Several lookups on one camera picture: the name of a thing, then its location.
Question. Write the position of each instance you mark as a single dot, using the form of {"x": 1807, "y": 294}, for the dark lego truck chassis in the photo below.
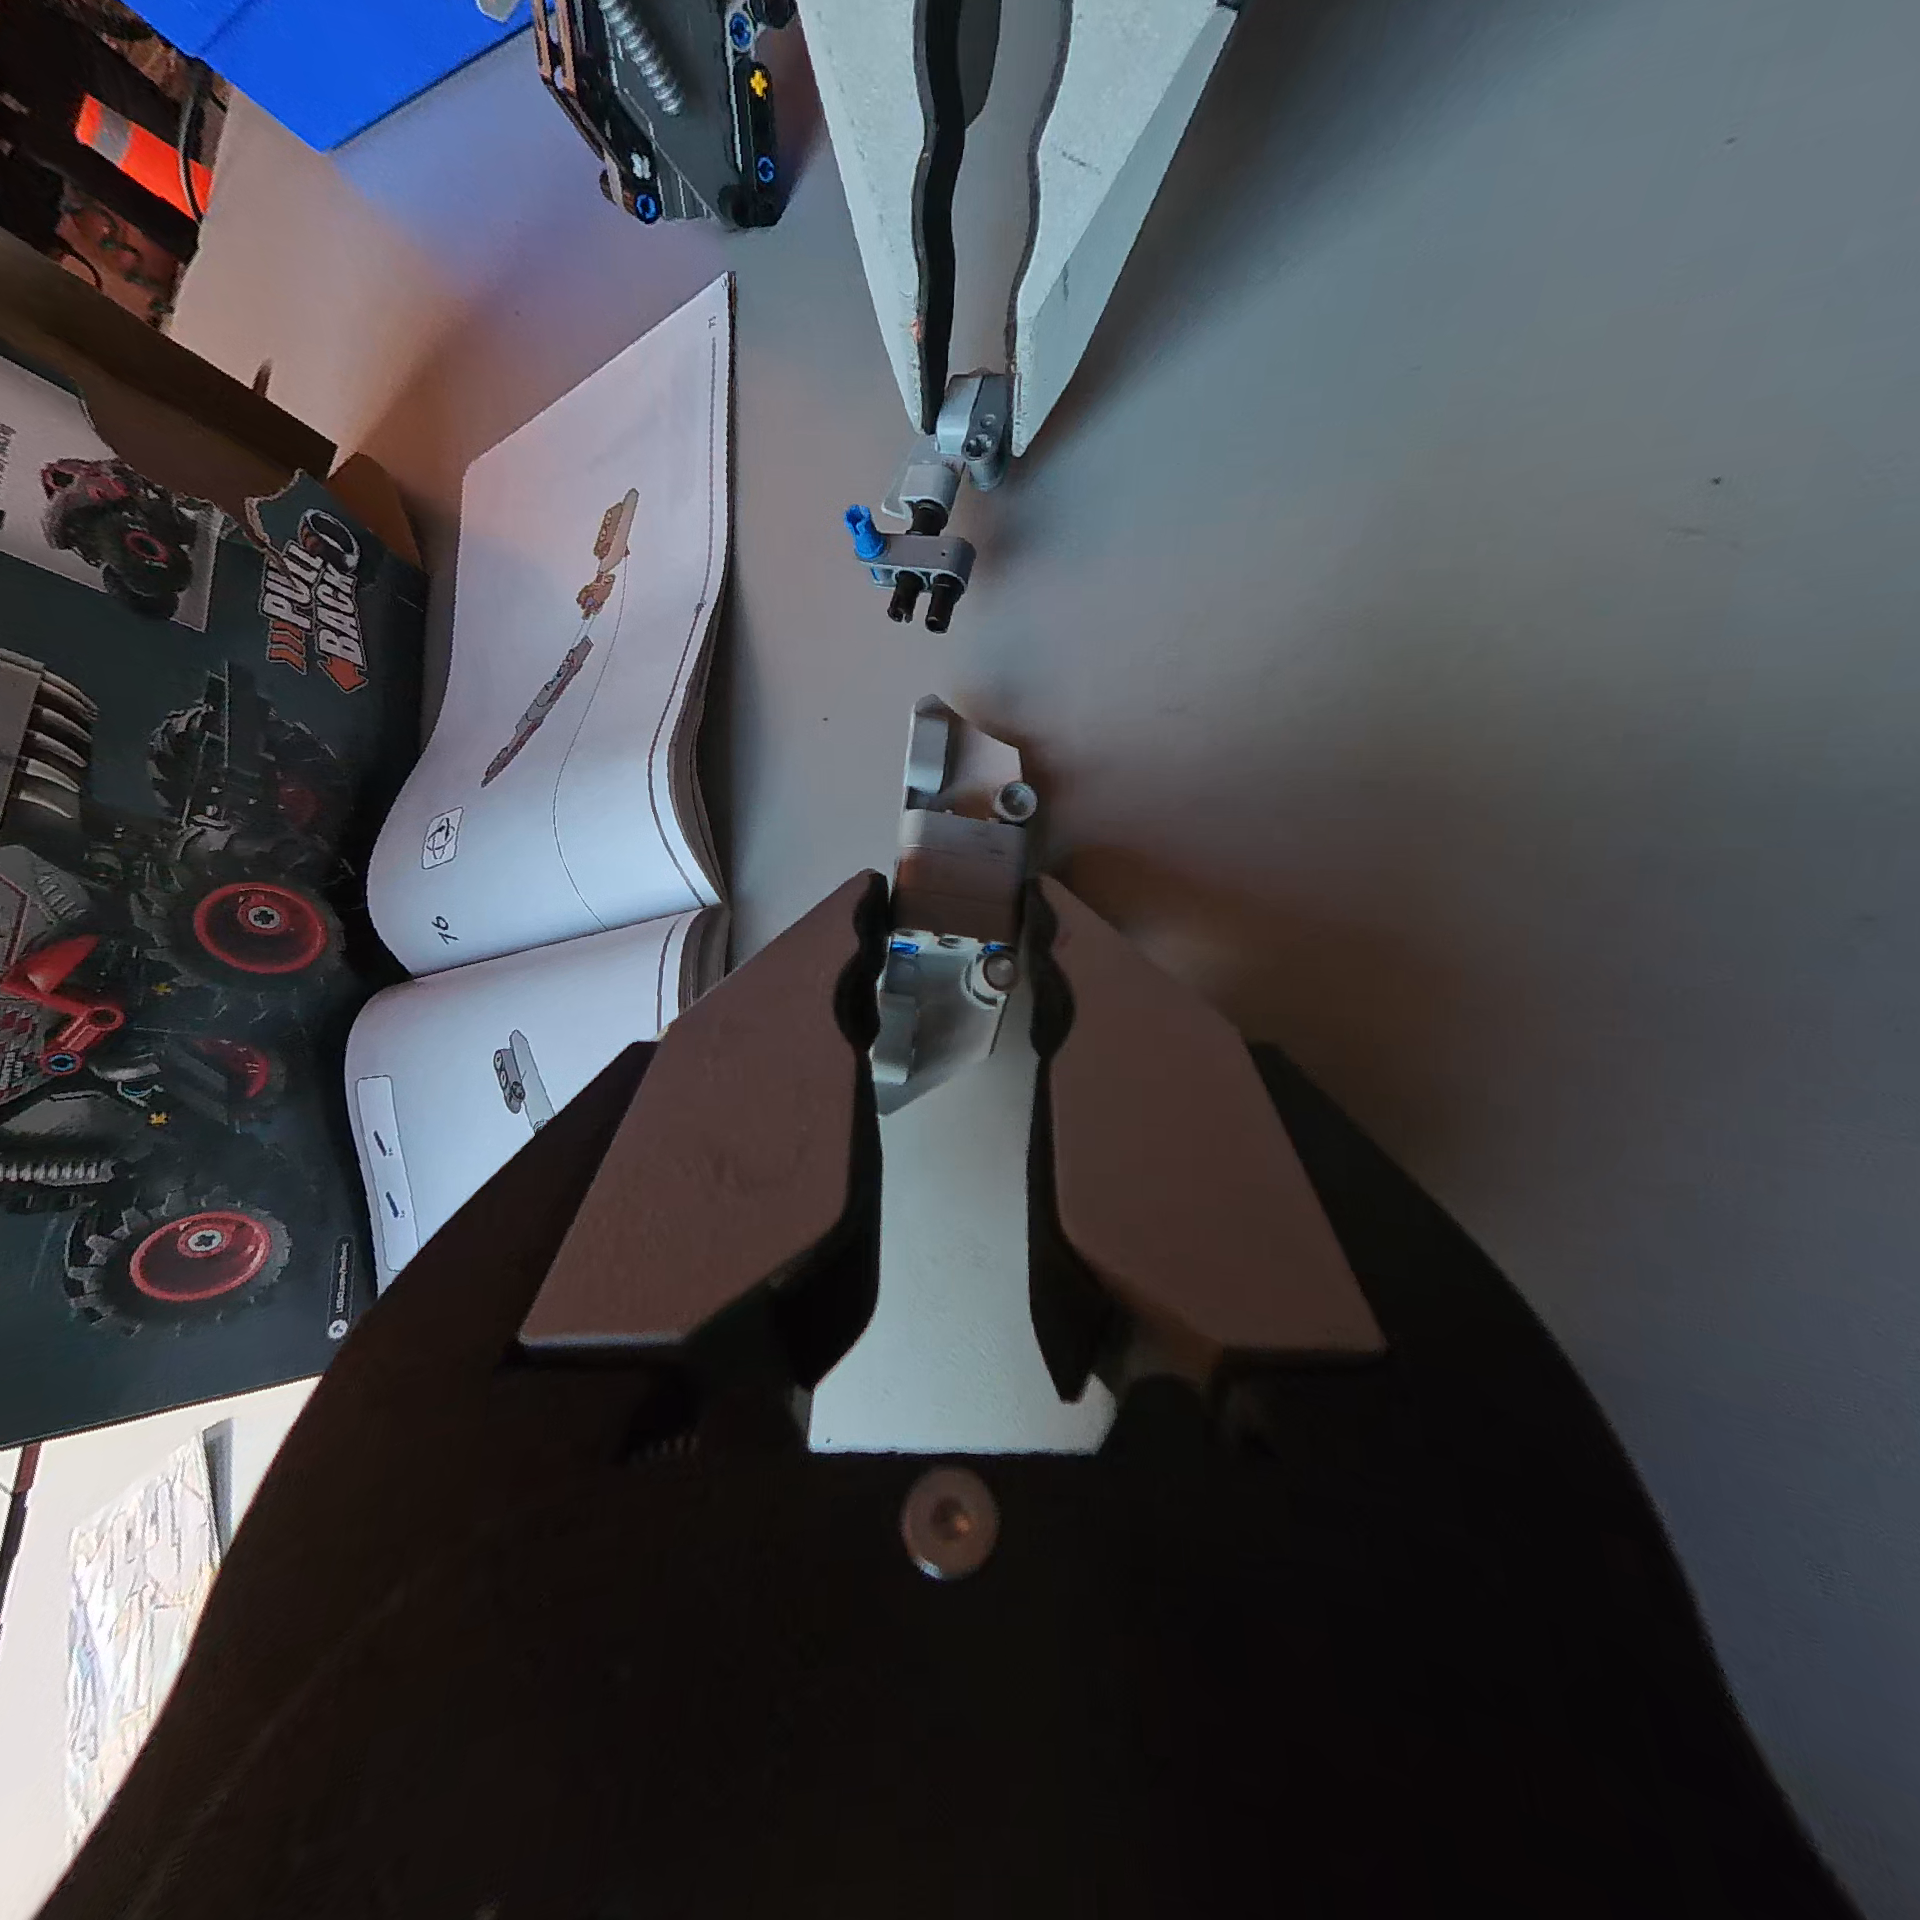
{"x": 674, "y": 106}

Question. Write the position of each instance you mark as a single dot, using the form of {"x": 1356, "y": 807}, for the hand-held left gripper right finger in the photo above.
{"x": 1183, "y": 1183}

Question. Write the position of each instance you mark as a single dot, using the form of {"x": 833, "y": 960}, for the grey lego panel assembly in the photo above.
{"x": 959, "y": 862}

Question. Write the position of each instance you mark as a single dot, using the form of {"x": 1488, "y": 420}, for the orange striped object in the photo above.
{"x": 135, "y": 150}

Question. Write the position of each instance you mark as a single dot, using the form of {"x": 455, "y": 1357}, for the blue plastic bin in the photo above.
{"x": 362, "y": 59}

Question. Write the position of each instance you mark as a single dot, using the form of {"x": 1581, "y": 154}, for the small grey lego connector assembly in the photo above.
{"x": 937, "y": 488}

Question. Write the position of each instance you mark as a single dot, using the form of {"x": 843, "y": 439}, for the lego monster truck box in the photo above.
{"x": 180, "y": 840}

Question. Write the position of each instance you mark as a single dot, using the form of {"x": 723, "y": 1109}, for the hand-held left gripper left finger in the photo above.
{"x": 704, "y": 1156}

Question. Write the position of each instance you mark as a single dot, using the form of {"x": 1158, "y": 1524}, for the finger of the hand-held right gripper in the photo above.
{"x": 1109, "y": 150}
{"x": 879, "y": 165}

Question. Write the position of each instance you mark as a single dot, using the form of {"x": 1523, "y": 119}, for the clear plastic bag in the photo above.
{"x": 142, "y": 1636}

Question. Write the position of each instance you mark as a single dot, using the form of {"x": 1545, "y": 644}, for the lego instruction booklet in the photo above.
{"x": 586, "y": 722}

